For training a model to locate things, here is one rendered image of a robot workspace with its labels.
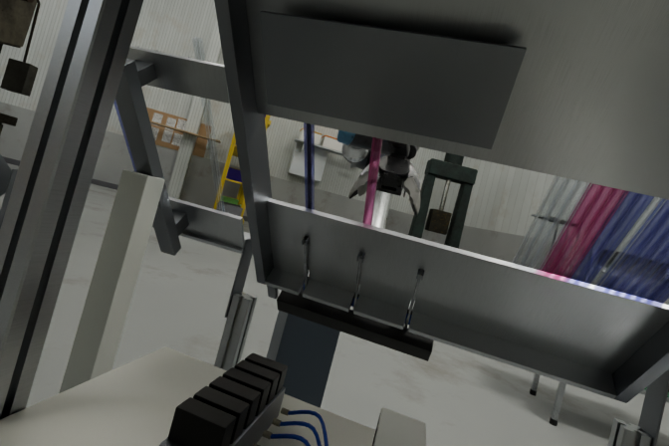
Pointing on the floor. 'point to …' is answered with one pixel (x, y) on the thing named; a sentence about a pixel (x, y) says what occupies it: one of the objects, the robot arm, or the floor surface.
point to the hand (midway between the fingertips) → (381, 204)
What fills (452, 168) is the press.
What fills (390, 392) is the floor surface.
